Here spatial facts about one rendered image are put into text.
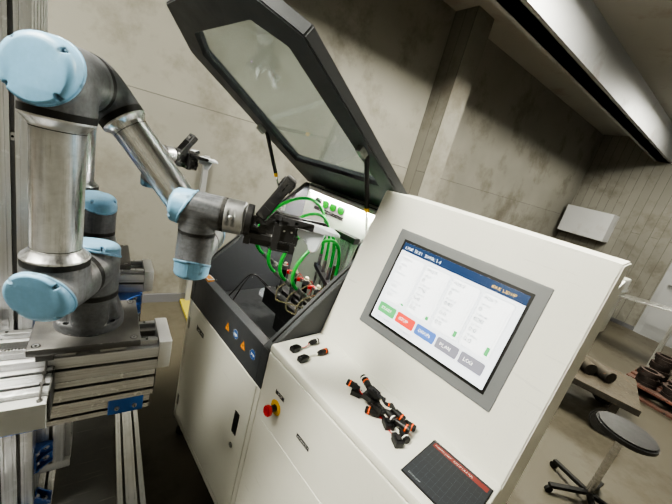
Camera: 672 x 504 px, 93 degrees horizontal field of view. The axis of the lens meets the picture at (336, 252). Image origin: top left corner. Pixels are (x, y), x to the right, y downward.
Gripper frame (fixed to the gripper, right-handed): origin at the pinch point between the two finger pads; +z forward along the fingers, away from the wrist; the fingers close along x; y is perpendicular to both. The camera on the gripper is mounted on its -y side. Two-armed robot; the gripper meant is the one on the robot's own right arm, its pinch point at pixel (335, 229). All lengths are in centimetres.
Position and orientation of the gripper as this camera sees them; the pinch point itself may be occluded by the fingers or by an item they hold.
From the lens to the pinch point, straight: 74.5
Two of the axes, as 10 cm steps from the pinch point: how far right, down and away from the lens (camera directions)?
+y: -2.3, 9.6, 1.4
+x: 1.7, 1.8, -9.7
